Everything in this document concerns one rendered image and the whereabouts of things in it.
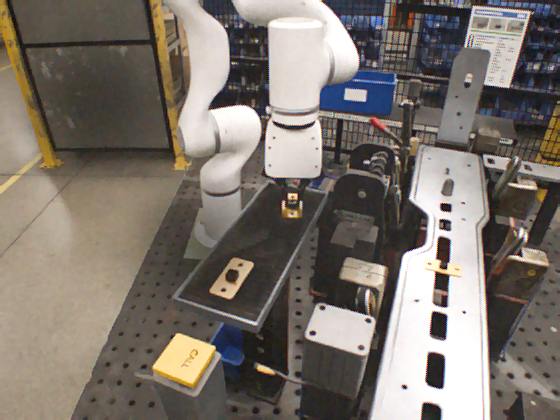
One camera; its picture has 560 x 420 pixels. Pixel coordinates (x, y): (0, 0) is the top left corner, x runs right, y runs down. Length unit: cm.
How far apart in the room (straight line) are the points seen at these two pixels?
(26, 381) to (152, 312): 106
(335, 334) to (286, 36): 45
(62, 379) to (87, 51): 234
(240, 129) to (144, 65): 225
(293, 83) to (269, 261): 29
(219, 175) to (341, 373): 67
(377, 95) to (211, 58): 82
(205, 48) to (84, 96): 260
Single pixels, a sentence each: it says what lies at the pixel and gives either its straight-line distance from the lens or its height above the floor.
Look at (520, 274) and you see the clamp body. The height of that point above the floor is 100.
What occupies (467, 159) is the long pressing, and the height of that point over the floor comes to 100.
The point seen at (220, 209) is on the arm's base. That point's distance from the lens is 117.
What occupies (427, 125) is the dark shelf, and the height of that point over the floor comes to 103.
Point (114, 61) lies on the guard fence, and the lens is 333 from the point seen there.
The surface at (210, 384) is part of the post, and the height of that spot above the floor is 112.
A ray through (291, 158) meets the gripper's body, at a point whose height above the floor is 128.
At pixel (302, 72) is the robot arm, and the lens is 62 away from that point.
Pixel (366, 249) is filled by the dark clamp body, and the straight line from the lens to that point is 85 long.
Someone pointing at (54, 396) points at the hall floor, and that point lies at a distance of 207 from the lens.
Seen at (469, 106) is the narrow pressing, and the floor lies 114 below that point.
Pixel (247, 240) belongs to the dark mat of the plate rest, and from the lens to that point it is 69.
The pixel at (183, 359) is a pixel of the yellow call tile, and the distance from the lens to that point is 53.
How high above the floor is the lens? 159
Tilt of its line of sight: 34 degrees down
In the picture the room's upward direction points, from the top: straight up
